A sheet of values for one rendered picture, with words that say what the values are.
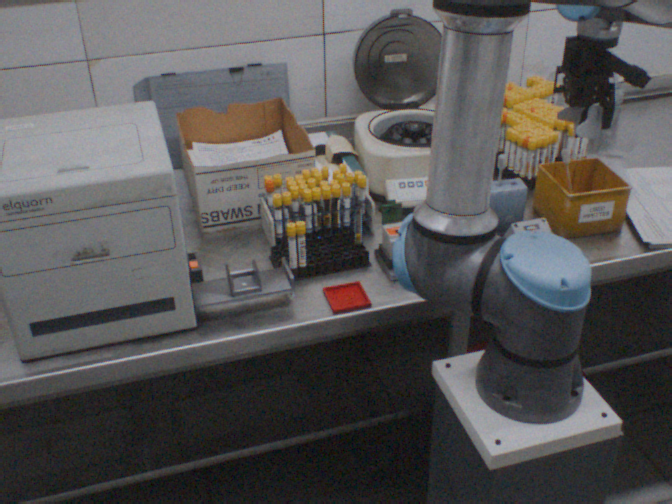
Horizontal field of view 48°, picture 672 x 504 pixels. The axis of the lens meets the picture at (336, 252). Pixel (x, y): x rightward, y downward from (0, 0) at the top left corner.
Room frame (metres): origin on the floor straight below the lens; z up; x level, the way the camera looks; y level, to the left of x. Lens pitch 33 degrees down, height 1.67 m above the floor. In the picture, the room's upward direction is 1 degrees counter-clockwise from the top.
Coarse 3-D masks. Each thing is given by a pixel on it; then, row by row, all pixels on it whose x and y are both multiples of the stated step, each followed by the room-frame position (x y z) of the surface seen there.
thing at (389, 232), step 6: (384, 228) 1.17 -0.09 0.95; (390, 228) 1.17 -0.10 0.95; (396, 228) 1.16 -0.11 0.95; (384, 234) 1.16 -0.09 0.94; (390, 234) 1.14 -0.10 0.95; (396, 234) 1.14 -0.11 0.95; (384, 240) 1.16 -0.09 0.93; (390, 240) 1.14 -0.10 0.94; (384, 246) 1.16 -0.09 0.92; (390, 246) 1.13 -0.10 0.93; (390, 252) 1.13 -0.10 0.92
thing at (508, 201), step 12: (504, 180) 1.30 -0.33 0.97; (516, 180) 1.30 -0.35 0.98; (492, 192) 1.25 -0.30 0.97; (504, 192) 1.26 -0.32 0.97; (516, 192) 1.26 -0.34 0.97; (492, 204) 1.25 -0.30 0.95; (504, 204) 1.26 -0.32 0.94; (516, 204) 1.26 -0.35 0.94; (504, 216) 1.26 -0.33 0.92; (516, 216) 1.26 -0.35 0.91; (504, 228) 1.26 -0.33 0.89
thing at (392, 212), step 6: (390, 204) 1.19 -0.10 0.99; (396, 204) 1.19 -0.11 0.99; (384, 210) 1.18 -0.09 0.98; (390, 210) 1.19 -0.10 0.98; (396, 210) 1.19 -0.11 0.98; (384, 216) 1.18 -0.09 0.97; (390, 216) 1.18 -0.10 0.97; (396, 216) 1.19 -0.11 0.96; (384, 222) 1.18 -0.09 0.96; (390, 222) 1.18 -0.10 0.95; (396, 222) 1.18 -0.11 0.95
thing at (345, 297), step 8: (328, 288) 1.08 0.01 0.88; (336, 288) 1.09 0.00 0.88; (344, 288) 1.09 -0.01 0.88; (352, 288) 1.09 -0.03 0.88; (360, 288) 1.08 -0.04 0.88; (328, 296) 1.06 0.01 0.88; (336, 296) 1.06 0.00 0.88; (344, 296) 1.06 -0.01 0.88; (352, 296) 1.06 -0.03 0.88; (360, 296) 1.06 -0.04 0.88; (336, 304) 1.04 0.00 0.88; (344, 304) 1.04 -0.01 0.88; (352, 304) 1.04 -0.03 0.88; (360, 304) 1.03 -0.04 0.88; (368, 304) 1.03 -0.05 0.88; (336, 312) 1.02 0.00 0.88
